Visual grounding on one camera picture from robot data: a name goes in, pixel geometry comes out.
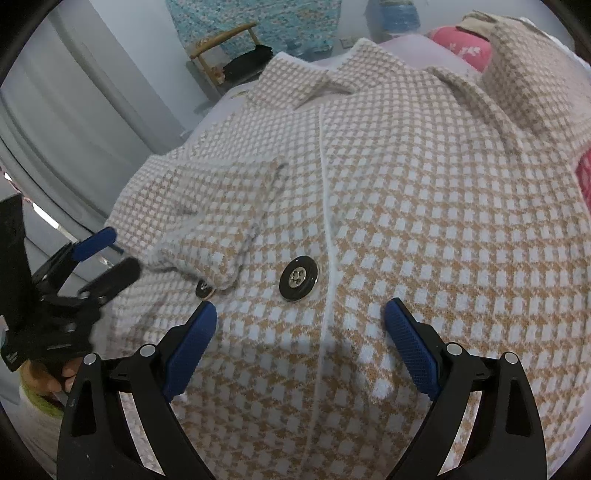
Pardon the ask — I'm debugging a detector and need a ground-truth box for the beige white checked coat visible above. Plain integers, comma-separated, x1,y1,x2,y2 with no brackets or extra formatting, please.
104,21,591,480

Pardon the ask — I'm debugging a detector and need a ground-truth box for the beige clothes pile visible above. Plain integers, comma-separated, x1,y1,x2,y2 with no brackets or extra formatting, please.
462,11,518,35

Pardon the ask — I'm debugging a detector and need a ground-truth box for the black bag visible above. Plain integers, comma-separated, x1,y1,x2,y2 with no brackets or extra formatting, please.
222,45,274,84

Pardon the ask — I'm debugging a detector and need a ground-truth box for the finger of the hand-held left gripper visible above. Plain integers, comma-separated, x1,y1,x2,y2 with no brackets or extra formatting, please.
30,227,116,301
78,257,141,304

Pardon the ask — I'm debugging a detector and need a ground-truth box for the white curtain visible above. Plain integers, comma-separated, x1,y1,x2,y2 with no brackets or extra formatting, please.
0,0,222,278

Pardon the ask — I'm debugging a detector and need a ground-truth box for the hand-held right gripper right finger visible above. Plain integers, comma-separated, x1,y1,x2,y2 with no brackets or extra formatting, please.
384,298,548,480

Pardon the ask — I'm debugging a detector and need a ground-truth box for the green fuzzy cloth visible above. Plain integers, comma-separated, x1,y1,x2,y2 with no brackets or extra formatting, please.
18,383,65,416

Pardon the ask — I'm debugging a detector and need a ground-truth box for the teal floral wall cloth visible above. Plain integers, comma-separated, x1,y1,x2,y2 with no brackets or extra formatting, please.
165,0,342,51

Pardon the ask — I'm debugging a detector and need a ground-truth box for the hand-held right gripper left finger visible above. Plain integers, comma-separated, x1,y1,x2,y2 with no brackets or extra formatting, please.
56,301,218,480

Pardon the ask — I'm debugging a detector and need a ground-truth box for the person's left hand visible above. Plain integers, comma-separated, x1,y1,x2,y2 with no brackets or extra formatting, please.
21,356,84,394

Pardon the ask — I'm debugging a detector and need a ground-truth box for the wooden chair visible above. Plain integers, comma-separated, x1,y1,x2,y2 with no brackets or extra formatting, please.
190,22,259,88

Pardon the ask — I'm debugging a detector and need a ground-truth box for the blue water bottle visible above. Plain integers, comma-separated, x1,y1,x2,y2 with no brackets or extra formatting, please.
367,0,421,35

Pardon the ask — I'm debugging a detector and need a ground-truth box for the pink floral blanket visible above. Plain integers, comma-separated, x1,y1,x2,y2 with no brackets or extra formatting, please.
425,25,591,217

